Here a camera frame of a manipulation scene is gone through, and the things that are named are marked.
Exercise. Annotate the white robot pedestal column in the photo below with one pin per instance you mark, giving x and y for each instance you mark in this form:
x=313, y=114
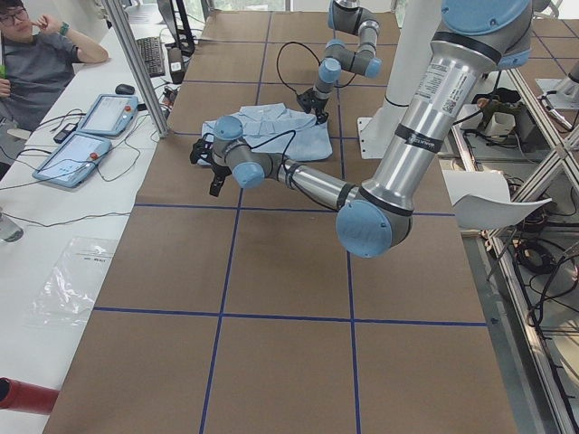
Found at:
x=411, y=58

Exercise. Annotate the lower blue teach pendant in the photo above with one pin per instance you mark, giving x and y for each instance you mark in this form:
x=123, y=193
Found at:
x=74, y=160

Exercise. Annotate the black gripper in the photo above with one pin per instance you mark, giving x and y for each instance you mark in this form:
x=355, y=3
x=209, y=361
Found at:
x=218, y=172
x=317, y=103

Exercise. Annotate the light blue button-up shirt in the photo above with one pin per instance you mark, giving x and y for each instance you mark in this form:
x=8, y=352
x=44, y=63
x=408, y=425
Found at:
x=266, y=122

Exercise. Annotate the white curved paper sheet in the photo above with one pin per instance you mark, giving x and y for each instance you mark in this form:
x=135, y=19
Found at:
x=481, y=200

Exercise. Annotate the blue teach pendant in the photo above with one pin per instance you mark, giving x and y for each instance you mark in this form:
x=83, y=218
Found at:
x=109, y=115
x=74, y=160

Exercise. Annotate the aluminium frame post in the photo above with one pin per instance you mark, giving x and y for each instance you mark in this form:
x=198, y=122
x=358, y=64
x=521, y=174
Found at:
x=137, y=66

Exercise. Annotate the black keyboard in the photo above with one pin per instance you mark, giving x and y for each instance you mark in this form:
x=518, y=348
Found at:
x=151, y=52

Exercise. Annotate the upper blue teach pendant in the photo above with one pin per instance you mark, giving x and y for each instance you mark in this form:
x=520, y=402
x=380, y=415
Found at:
x=109, y=115

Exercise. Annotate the clear plastic bag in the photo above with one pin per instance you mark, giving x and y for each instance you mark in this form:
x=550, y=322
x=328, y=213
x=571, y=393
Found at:
x=67, y=297

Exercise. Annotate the black computer mouse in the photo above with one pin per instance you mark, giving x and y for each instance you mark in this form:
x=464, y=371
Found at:
x=125, y=89

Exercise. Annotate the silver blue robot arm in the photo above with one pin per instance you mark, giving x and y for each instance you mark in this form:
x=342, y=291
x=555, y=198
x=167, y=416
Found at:
x=472, y=38
x=351, y=18

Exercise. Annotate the seated person in grey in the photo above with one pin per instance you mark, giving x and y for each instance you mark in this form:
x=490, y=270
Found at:
x=38, y=57

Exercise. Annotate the red cylinder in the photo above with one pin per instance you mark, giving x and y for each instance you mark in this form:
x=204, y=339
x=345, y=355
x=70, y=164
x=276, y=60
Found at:
x=27, y=397

